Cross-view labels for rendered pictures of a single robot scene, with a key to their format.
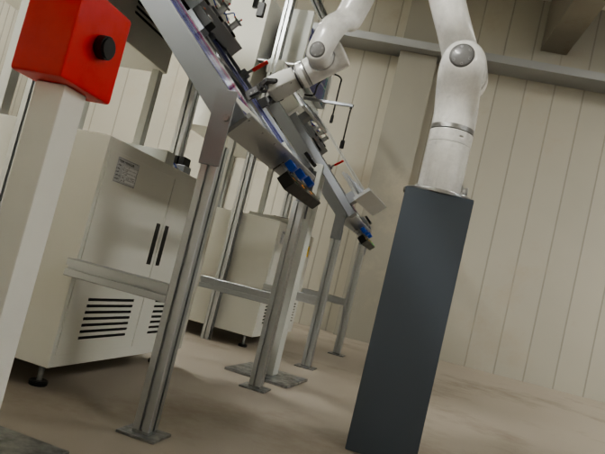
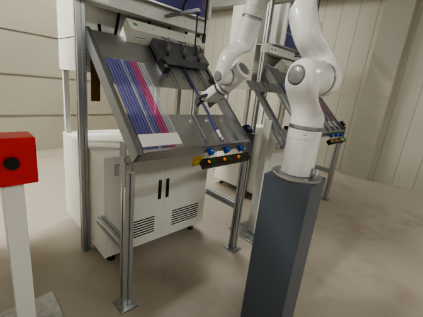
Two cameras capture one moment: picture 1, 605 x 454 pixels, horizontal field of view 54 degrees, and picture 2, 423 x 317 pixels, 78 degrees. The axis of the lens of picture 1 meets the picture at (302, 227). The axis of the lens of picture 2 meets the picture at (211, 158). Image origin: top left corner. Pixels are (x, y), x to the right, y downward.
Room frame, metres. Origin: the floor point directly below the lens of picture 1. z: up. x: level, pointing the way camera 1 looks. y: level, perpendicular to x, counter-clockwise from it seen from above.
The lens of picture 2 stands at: (0.61, -0.52, 1.00)
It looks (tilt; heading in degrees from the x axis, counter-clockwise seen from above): 16 degrees down; 29
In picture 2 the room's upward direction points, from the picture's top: 6 degrees clockwise
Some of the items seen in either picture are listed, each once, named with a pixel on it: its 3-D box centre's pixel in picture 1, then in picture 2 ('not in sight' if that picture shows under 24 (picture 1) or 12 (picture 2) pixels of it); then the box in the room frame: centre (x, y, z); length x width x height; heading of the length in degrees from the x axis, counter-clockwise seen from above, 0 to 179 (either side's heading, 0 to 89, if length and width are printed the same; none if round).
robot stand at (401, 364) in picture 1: (408, 322); (279, 251); (1.62, -0.34, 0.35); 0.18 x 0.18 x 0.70; 81
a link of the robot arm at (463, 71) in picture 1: (459, 88); (306, 95); (1.59, -0.33, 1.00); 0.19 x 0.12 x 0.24; 159
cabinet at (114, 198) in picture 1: (57, 247); (136, 183); (1.81, 0.71, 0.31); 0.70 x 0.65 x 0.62; 165
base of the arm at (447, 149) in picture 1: (444, 166); (300, 152); (1.62, -0.34, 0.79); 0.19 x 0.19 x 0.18
